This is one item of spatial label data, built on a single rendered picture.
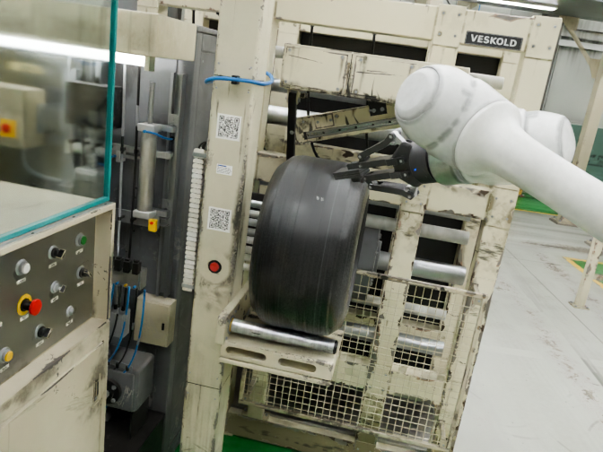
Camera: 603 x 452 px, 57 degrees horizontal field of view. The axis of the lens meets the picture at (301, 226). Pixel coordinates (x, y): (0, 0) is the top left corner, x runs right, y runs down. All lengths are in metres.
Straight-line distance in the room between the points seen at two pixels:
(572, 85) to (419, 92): 10.98
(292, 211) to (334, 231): 0.13
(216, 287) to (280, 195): 0.43
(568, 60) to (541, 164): 10.93
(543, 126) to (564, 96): 10.79
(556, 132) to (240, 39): 1.07
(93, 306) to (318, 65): 1.04
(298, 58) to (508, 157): 1.30
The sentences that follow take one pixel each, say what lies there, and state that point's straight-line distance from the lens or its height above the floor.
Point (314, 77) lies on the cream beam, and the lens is 1.89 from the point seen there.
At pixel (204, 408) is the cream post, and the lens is 2.05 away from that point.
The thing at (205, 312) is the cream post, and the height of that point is 0.89.
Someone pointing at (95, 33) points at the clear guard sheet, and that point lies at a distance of 1.55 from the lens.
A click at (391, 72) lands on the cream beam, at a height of 1.74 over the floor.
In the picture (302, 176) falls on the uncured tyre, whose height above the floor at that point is 1.41.
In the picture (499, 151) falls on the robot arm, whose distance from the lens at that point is 0.69.
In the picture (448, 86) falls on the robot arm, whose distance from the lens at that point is 0.70.
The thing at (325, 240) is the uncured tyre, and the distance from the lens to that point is 1.50.
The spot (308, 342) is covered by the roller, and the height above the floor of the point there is 0.91.
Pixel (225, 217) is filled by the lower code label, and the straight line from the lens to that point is 1.74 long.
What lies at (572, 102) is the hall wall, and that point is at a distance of 11.69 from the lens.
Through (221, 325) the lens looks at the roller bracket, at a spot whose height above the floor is 0.92.
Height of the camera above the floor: 1.71
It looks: 16 degrees down
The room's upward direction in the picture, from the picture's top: 8 degrees clockwise
